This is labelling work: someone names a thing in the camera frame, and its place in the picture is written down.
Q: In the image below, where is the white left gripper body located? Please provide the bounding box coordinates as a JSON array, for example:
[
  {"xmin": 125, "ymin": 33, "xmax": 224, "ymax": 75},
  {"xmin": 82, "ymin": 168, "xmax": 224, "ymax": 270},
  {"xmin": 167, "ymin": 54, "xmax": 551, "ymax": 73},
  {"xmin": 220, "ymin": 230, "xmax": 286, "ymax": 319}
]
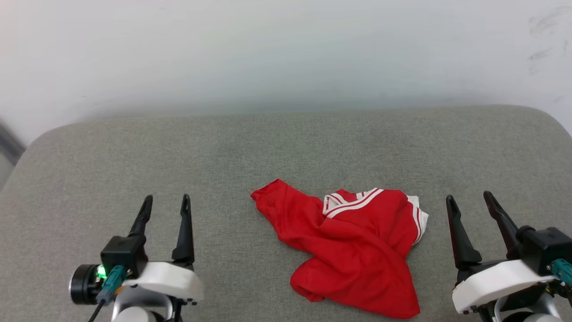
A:
[{"xmin": 123, "ymin": 261, "xmax": 204, "ymax": 306}]

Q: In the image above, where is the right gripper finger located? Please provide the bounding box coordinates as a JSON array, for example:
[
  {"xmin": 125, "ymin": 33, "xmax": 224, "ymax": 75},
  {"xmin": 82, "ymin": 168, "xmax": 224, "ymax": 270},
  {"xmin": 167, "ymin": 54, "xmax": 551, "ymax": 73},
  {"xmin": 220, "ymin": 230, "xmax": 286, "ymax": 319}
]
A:
[
  {"xmin": 446, "ymin": 195, "xmax": 483, "ymax": 270},
  {"xmin": 484, "ymin": 191, "xmax": 522, "ymax": 260}
]

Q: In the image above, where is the grey fabric sofa cushion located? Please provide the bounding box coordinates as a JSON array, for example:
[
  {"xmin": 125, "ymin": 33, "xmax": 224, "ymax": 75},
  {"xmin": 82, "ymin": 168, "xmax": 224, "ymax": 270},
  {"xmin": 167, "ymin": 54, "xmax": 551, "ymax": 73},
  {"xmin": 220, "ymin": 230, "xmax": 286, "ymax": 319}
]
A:
[{"xmin": 0, "ymin": 105, "xmax": 572, "ymax": 322}]

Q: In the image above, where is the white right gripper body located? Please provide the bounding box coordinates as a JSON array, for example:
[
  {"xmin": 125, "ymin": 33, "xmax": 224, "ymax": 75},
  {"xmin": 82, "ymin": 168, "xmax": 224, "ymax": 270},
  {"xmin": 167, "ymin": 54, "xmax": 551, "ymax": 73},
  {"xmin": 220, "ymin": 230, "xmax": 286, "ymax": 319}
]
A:
[{"xmin": 452, "ymin": 259, "xmax": 557, "ymax": 314}]

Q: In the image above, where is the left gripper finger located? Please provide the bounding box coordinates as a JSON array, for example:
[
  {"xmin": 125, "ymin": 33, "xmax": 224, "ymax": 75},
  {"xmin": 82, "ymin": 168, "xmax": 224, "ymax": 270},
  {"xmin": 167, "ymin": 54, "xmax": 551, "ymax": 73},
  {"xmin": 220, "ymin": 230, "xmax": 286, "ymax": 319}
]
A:
[
  {"xmin": 172, "ymin": 194, "xmax": 195, "ymax": 267},
  {"xmin": 128, "ymin": 195, "xmax": 153, "ymax": 237}
]

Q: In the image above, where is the red and white garment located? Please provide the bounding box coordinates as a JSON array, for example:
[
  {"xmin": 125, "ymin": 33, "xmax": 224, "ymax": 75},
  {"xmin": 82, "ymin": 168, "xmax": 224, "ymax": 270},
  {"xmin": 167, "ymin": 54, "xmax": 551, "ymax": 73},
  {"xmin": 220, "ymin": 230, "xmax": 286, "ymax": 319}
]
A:
[{"xmin": 250, "ymin": 178, "xmax": 429, "ymax": 319}]

